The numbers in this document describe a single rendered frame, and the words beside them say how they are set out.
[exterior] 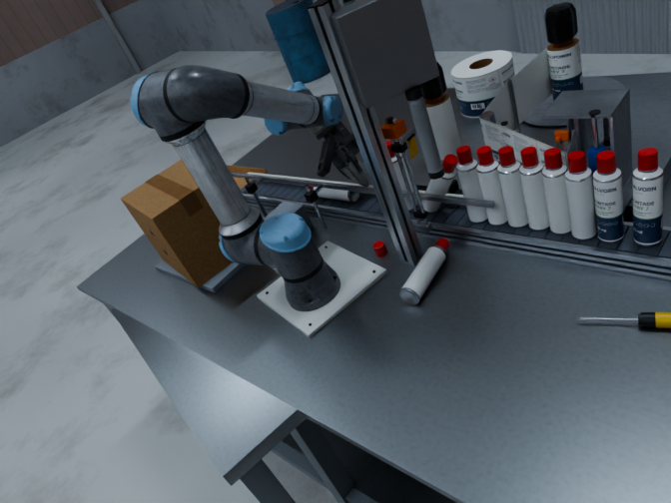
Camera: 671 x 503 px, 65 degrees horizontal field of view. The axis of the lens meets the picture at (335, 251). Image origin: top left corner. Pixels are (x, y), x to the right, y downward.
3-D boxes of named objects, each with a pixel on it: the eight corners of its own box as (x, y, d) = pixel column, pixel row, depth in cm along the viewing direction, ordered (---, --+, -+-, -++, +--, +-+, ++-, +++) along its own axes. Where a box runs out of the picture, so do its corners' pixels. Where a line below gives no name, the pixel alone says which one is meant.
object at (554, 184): (579, 226, 119) (571, 148, 108) (563, 238, 118) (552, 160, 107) (561, 219, 123) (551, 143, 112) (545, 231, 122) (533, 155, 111)
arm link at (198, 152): (271, 276, 136) (156, 82, 105) (230, 272, 145) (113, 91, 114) (294, 246, 143) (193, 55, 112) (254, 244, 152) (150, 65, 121)
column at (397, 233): (423, 254, 139) (336, -6, 102) (414, 265, 137) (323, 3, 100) (409, 251, 142) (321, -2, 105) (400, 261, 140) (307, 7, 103)
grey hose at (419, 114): (447, 171, 120) (424, 85, 108) (439, 180, 118) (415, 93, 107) (434, 170, 122) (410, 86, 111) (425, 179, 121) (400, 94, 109)
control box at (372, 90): (440, 76, 109) (416, -20, 99) (366, 110, 109) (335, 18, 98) (422, 66, 118) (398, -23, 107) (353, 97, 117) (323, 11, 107)
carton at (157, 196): (258, 243, 171) (220, 173, 156) (198, 288, 162) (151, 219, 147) (218, 222, 193) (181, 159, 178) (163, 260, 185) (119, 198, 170)
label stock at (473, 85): (502, 117, 172) (494, 76, 164) (449, 118, 186) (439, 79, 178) (528, 88, 182) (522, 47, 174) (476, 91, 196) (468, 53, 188)
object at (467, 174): (489, 210, 136) (473, 140, 125) (490, 222, 132) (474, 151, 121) (468, 214, 138) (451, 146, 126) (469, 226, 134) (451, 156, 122)
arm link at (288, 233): (307, 281, 129) (286, 239, 122) (267, 276, 137) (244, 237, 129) (330, 250, 136) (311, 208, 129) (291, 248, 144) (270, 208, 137)
